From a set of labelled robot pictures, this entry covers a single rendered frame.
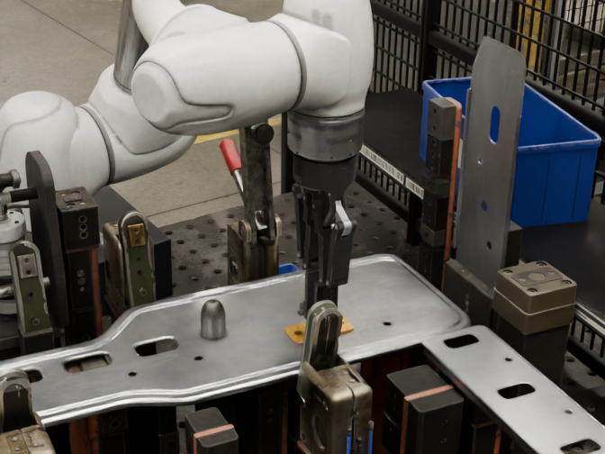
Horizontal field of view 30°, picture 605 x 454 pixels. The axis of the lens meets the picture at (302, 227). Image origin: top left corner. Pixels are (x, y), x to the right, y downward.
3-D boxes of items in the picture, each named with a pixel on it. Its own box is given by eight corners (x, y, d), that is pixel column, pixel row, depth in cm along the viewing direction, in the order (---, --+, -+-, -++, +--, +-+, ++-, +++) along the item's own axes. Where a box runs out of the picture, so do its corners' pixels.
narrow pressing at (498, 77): (497, 296, 154) (524, 55, 138) (452, 260, 163) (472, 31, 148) (501, 295, 154) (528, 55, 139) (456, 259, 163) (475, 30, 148)
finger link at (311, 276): (307, 273, 141) (304, 270, 142) (306, 321, 144) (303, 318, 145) (329, 268, 143) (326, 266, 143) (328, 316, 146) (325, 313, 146)
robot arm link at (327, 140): (307, 123, 126) (306, 172, 128) (379, 112, 129) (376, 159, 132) (274, 97, 133) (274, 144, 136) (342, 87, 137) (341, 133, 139)
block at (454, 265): (473, 476, 166) (491, 298, 153) (429, 431, 176) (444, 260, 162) (489, 471, 167) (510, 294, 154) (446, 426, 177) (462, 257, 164)
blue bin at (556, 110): (491, 232, 164) (500, 149, 159) (415, 153, 191) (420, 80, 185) (592, 221, 168) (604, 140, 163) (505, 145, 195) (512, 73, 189)
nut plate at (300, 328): (295, 344, 142) (295, 336, 141) (283, 329, 145) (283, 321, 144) (355, 330, 145) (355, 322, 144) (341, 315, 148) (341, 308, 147)
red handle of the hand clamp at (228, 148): (249, 230, 155) (212, 139, 162) (246, 239, 157) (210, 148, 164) (277, 224, 157) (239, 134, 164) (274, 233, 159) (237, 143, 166)
